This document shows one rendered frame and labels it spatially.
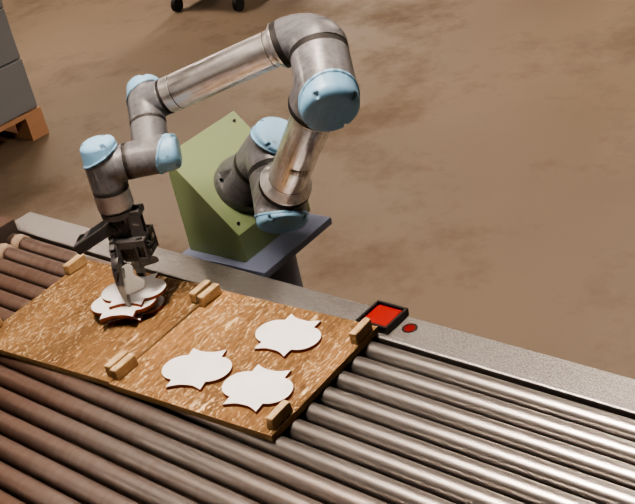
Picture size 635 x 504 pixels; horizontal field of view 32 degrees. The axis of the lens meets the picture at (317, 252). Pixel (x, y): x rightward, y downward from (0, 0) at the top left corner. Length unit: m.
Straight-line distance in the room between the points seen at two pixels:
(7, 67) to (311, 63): 4.08
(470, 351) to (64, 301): 0.95
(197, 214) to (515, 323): 1.46
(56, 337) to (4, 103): 3.73
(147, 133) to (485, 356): 0.80
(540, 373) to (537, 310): 1.79
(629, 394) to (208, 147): 1.22
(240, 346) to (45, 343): 0.45
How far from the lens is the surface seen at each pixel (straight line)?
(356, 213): 4.57
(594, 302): 3.83
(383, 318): 2.20
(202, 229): 2.66
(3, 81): 6.06
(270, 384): 2.07
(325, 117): 2.10
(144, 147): 2.24
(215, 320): 2.31
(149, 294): 2.38
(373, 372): 2.09
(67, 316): 2.49
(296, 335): 2.18
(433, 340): 2.14
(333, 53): 2.10
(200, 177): 2.63
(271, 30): 2.19
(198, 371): 2.16
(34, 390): 2.32
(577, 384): 1.99
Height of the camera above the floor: 2.15
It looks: 30 degrees down
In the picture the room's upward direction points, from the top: 13 degrees counter-clockwise
